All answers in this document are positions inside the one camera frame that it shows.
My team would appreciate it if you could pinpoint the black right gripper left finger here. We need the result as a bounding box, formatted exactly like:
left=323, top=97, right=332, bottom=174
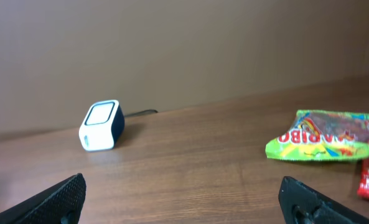
left=0, top=173, right=86, bottom=224

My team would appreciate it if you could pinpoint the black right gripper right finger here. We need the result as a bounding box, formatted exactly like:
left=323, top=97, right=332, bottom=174
left=278, top=176, right=369, bottom=224

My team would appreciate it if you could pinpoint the Haribo gummy candy bag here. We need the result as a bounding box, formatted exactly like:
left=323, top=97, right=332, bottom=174
left=265, top=110, right=369, bottom=161

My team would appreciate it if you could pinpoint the white barcode scanner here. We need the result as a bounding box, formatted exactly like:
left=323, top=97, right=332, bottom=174
left=78, top=100, right=125, bottom=152

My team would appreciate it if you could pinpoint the black scanner cable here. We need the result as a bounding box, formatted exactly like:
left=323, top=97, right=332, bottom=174
left=123, top=109, right=159, bottom=118

